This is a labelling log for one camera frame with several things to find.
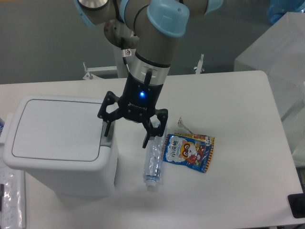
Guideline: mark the black device at edge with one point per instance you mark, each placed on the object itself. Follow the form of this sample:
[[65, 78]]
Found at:
[[297, 205]]

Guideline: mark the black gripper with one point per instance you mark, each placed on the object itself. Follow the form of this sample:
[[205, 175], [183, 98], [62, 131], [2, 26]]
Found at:
[[137, 104]]

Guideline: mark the white pedestal base frame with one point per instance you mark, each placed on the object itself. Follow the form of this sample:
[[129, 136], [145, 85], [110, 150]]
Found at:
[[95, 73]]

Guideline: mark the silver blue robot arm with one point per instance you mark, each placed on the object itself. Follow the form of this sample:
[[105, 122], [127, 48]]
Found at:
[[159, 26]]

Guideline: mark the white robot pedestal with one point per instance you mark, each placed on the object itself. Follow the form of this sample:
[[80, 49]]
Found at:
[[124, 42]]

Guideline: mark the small torn wrapper piece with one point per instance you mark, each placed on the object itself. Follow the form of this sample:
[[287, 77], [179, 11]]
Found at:
[[181, 124]]

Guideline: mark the white plastic trash can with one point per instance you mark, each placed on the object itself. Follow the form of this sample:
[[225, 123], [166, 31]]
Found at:
[[61, 142]]

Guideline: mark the blue water jug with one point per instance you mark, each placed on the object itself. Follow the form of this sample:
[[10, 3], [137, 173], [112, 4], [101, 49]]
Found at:
[[278, 8]]

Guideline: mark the crushed clear plastic bottle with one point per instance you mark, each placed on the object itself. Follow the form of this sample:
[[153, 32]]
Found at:
[[153, 162]]

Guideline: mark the blue snack bag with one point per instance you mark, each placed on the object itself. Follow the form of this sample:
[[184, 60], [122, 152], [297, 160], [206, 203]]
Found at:
[[191, 150]]

